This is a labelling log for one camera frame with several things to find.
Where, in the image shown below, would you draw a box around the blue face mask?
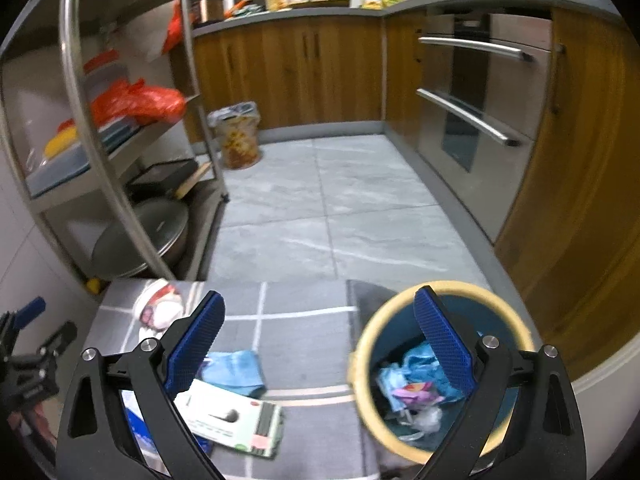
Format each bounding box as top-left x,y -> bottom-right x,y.
198,350 -> 266,399

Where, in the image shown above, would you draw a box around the white red paper cup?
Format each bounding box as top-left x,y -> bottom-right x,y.
134,278 -> 186,341

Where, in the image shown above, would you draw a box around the white green medicine box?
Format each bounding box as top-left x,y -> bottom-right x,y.
174,379 -> 284,460

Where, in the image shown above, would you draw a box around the crumpled blue trash in bin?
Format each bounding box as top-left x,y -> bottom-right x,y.
371,342 -> 465,451

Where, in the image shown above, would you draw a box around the wooden kitchen cabinets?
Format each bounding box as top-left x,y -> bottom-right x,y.
195,9 -> 639,378

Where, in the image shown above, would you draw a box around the grey kitchen countertop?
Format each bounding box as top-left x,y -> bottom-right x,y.
192,0 -> 622,39

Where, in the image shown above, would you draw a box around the blue bin with yellow rim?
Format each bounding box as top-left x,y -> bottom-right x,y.
348,281 -> 535,465

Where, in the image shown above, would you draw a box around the blue white carton box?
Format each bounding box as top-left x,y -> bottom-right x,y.
120,389 -> 214,466

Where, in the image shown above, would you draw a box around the grey checked floor mat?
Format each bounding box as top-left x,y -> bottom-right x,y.
94,278 -> 402,480

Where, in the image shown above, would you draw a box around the large pot with glass lid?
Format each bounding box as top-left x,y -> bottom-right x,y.
91,198 -> 189,281

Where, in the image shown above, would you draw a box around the black box on shelf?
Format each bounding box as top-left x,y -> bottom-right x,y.
126,158 -> 198,202

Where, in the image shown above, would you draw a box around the bag-lined patterned waste bucket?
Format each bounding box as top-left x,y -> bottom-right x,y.
207,101 -> 262,170

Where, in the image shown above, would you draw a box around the yellow item on shelf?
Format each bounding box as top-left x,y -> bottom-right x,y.
43,125 -> 78,159

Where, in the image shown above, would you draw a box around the stainless steel shelf rack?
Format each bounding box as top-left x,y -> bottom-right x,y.
1,0 -> 228,282

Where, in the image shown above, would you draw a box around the red plastic bag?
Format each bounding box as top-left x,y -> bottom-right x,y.
162,0 -> 183,54
90,78 -> 186,128

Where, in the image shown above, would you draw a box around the stainless steel oven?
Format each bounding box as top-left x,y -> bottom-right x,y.
416,12 -> 551,240

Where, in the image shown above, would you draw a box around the upper red plastic bag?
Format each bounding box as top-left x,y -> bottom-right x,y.
162,0 -> 183,54

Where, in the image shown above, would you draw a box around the copper coloured canister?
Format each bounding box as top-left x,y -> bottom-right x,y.
193,0 -> 224,25

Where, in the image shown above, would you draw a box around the wooden handle on shelf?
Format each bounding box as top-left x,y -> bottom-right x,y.
174,162 -> 212,200

